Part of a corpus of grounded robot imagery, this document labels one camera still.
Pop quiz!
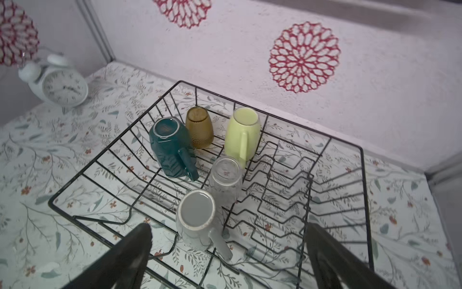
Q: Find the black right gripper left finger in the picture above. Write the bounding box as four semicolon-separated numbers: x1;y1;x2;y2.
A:
64;223;152;289

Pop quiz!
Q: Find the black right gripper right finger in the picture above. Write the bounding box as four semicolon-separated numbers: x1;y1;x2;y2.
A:
304;223;393;289

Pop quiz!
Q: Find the grey cream mug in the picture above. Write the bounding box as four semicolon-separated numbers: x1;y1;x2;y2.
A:
176;189;233;261

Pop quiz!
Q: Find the black wire dish rack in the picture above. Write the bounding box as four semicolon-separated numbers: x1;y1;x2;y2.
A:
49;81;377;289

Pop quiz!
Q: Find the dark green cream mug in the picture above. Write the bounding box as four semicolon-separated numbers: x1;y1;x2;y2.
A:
149;117;199;181

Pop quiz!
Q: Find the clear glass cup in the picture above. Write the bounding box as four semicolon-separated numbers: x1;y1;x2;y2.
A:
209;156;243;207

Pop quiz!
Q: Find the light green mug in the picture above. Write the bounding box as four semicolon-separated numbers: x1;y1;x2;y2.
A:
225;107;261;169

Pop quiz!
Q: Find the amber glass cup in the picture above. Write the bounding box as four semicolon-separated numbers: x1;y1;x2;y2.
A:
186;107;214;149

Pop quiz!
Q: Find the white twin-bell alarm clock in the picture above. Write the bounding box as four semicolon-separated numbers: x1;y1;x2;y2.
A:
18;54;89;108

